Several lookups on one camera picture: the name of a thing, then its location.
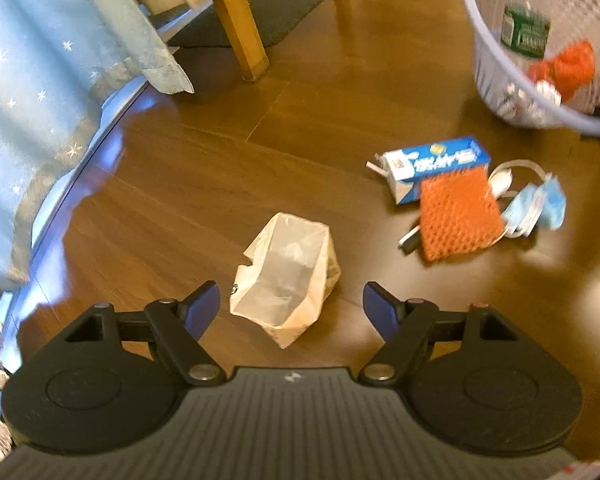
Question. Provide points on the red orange wrapper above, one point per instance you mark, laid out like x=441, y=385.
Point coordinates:
x=569, y=71

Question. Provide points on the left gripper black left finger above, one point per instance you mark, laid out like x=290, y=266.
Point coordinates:
x=177, y=326

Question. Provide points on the brown paper bag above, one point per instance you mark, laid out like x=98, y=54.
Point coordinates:
x=292, y=271

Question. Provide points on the orange foam fruit net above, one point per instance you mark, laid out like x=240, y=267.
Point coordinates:
x=458, y=214

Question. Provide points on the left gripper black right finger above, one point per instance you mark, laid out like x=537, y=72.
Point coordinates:
x=404, y=326

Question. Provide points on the dark floor mat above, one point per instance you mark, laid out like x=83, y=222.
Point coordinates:
x=275, y=19

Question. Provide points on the blue milk carton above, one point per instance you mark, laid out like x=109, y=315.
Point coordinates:
x=405, y=169

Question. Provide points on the blue face mask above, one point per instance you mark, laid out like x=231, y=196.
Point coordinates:
x=540, y=205

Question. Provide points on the lavender plastic mesh basket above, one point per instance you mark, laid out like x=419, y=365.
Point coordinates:
x=501, y=75

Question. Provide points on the clear plastic water bottle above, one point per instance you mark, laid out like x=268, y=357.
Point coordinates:
x=524, y=32

